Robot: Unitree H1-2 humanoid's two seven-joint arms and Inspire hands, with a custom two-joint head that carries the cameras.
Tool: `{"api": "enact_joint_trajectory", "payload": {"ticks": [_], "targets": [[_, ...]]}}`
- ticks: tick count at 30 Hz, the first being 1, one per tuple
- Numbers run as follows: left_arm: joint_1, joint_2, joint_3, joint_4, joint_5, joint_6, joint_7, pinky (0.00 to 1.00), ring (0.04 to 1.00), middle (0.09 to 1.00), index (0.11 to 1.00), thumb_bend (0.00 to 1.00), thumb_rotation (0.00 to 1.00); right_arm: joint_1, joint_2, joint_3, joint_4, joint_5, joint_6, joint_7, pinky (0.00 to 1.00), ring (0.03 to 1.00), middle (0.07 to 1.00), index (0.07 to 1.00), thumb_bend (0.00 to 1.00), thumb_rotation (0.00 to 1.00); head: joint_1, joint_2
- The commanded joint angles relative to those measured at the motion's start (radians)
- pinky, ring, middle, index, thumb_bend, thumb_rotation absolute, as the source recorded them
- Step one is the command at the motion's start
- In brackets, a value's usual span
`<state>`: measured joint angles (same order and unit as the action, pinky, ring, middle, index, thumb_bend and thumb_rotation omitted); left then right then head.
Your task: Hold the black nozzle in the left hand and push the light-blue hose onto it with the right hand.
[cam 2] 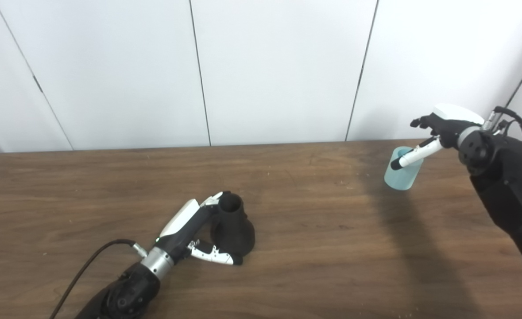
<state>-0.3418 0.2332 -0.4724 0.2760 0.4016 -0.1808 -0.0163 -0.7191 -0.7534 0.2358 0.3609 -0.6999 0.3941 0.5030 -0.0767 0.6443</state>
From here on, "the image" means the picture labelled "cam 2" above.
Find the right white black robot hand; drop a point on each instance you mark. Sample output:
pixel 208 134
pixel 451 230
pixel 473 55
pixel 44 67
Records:
pixel 451 122

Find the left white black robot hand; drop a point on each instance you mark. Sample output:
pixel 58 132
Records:
pixel 183 228

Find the black flared nozzle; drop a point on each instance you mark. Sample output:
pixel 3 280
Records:
pixel 232 230

